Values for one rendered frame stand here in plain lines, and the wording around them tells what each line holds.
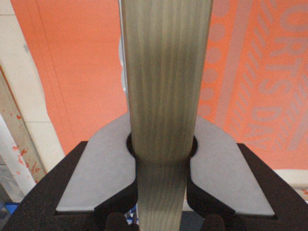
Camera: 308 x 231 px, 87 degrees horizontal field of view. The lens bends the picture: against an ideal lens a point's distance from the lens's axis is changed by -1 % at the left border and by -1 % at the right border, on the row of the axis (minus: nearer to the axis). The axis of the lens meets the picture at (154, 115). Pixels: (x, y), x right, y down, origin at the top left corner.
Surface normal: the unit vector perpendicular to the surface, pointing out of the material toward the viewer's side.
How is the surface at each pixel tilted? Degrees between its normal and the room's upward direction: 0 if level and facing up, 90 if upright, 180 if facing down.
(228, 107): 0
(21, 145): 90
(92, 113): 0
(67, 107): 0
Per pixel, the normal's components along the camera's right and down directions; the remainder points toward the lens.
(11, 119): 1.00, 0.01
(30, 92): -0.02, 0.48
